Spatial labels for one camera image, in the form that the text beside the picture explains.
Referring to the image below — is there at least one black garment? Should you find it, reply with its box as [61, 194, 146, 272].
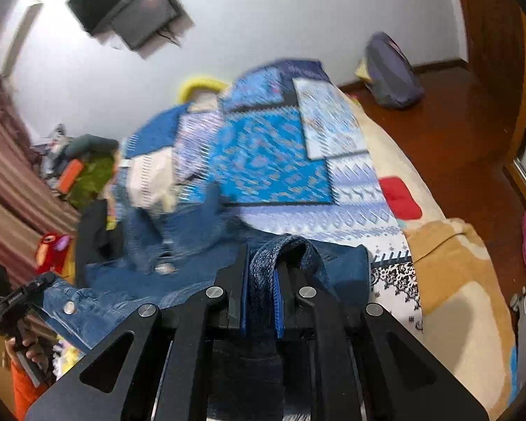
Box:
[72, 199, 124, 291]

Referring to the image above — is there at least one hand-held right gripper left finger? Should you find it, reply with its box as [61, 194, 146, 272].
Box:
[24, 243, 251, 421]

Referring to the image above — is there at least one striped red-brown curtain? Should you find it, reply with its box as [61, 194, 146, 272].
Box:
[0, 66, 82, 291]

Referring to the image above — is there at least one green patterned cloth cover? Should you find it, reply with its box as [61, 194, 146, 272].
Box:
[68, 153, 120, 211]

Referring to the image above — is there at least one orange box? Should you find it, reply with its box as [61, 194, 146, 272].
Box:
[55, 158, 85, 194]

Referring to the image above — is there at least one blue denim jacket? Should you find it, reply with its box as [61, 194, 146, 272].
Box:
[41, 179, 374, 421]

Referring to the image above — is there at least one grey cushion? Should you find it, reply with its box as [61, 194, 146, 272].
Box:
[63, 134, 122, 159]

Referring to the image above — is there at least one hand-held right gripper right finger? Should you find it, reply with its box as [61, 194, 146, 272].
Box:
[274, 264, 490, 421]

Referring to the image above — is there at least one person's left hand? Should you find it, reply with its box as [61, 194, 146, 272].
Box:
[6, 332, 50, 374]

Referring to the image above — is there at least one pale yellow bag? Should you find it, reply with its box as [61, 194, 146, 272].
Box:
[353, 60, 372, 85]

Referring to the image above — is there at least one red plush toy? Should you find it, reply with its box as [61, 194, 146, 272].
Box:
[34, 232, 73, 273]

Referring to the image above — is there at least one person's left forearm orange sleeve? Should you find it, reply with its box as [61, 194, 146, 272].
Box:
[9, 357, 50, 421]

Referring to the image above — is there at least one grey backpack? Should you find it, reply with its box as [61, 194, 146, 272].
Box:
[363, 32, 426, 110]

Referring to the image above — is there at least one wooden door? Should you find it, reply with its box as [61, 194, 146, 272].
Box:
[451, 0, 526, 112]

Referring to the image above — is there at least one small black wall monitor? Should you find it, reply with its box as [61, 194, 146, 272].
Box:
[107, 0, 189, 51]

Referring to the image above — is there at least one black monitor cable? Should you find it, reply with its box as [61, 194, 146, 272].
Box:
[155, 22, 186, 49]

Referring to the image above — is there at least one blue patchwork quilt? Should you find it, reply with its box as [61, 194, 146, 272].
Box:
[113, 58, 422, 330]

